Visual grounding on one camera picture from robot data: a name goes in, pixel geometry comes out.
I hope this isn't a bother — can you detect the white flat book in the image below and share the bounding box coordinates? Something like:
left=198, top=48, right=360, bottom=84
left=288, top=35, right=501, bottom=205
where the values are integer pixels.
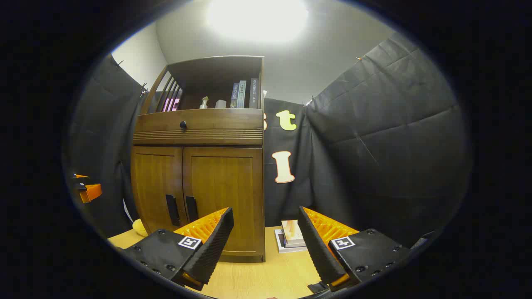
left=274, top=228, right=308, bottom=254

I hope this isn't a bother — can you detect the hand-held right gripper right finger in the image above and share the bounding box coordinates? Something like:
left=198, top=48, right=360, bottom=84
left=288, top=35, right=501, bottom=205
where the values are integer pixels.
left=297, top=206, right=412, bottom=293

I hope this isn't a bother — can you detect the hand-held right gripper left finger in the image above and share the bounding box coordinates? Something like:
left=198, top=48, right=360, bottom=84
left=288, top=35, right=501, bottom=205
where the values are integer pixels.
left=121, top=207, right=234, bottom=291

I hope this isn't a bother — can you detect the black backdrop cloth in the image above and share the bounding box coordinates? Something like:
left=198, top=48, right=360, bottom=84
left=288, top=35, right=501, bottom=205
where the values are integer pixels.
left=66, top=33, right=472, bottom=250

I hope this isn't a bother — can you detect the yellow rounded object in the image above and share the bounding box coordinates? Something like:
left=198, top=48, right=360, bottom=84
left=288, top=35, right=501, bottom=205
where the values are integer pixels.
left=132, top=219, right=149, bottom=238

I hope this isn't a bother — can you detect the dark upright book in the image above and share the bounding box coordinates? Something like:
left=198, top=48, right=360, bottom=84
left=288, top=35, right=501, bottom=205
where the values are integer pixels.
left=249, top=78, right=260, bottom=109

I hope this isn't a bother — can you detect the large ceiling light panel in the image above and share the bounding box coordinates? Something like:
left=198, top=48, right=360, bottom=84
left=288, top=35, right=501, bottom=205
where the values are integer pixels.
left=207, top=0, right=309, bottom=42

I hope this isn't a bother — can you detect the wooden shoe cabinet door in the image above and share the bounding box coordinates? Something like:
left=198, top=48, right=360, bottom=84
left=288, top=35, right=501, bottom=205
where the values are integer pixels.
left=182, top=146, right=265, bottom=256
left=131, top=146, right=186, bottom=235

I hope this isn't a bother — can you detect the wooden double-door shoe cabinet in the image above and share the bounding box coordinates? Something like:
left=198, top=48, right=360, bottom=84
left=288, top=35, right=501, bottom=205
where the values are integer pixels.
left=130, top=56, right=266, bottom=263

